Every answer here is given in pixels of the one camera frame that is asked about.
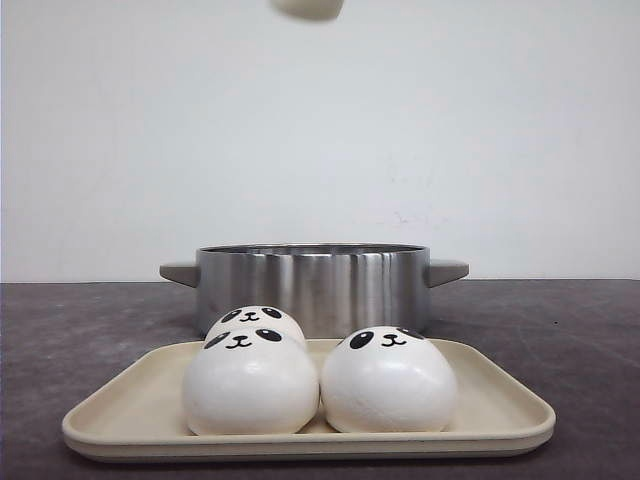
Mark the panda bun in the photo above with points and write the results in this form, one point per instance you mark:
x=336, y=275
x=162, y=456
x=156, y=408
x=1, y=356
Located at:
x=250, y=381
x=258, y=316
x=387, y=379
x=309, y=10

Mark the stainless steel steamer pot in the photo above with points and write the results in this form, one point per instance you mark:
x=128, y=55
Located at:
x=330, y=289

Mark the cream rectangular tray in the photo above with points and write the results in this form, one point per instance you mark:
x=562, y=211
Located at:
x=137, y=417

